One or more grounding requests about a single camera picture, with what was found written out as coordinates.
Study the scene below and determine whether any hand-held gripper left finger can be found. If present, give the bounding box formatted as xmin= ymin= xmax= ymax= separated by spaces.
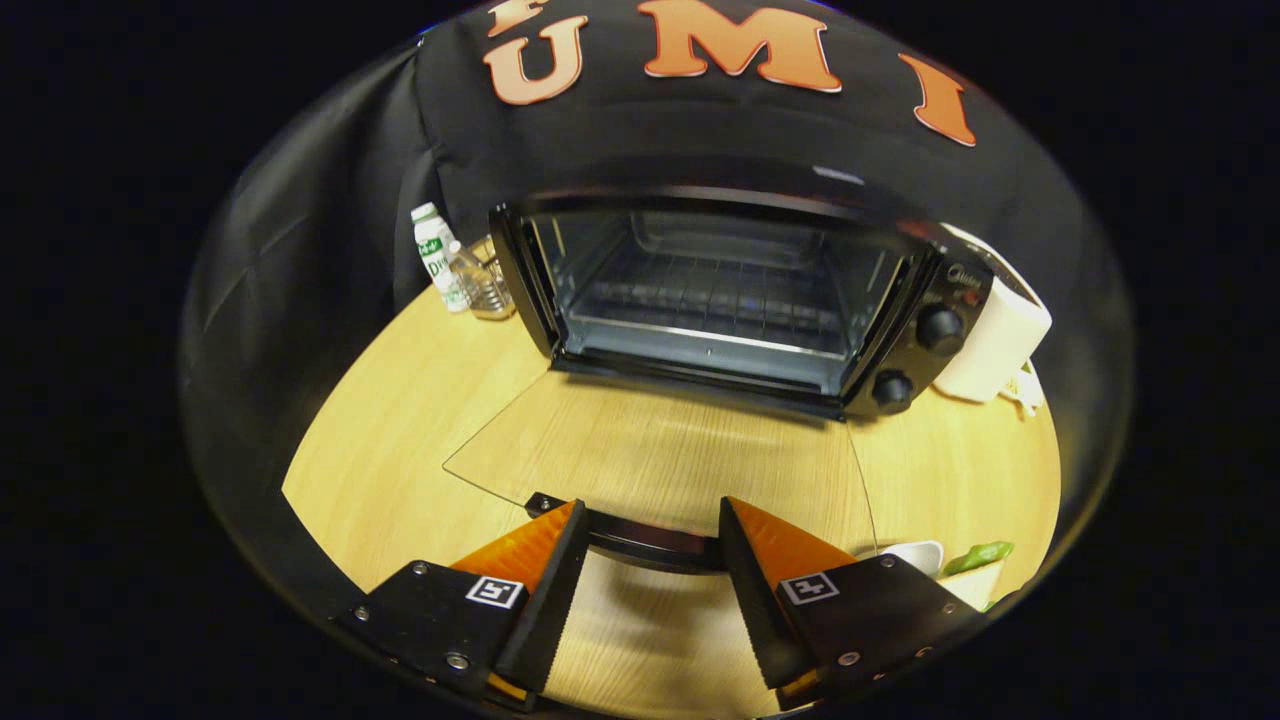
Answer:
xmin=335 ymin=498 xmax=591 ymax=713

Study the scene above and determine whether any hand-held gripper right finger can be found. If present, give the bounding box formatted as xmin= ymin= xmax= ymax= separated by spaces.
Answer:
xmin=718 ymin=495 xmax=989 ymax=713

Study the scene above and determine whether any bread and lettuce sandwich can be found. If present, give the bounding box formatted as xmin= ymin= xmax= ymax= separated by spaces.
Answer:
xmin=938 ymin=541 xmax=1015 ymax=611

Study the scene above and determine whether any black toaster oven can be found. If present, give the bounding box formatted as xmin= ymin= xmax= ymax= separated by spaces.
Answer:
xmin=443 ymin=185 xmax=997 ymax=576

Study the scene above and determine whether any white dish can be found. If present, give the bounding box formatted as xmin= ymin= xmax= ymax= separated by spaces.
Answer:
xmin=858 ymin=540 xmax=947 ymax=580

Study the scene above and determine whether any clear plastic bottle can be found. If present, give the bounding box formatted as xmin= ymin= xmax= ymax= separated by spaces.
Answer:
xmin=447 ymin=239 xmax=517 ymax=322

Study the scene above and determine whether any white countertop appliance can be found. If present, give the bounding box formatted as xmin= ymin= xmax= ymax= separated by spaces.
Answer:
xmin=933 ymin=224 xmax=1054 ymax=404

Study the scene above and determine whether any white bottle with green label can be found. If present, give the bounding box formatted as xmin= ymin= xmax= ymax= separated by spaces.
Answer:
xmin=411 ymin=202 xmax=472 ymax=314

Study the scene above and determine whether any black backdrop cloth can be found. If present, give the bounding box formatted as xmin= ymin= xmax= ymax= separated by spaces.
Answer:
xmin=180 ymin=0 xmax=1136 ymax=641

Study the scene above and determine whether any white power cable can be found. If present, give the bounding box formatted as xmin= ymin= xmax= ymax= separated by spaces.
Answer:
xmin=998 ymin=363 xmax=1047 ymax=417

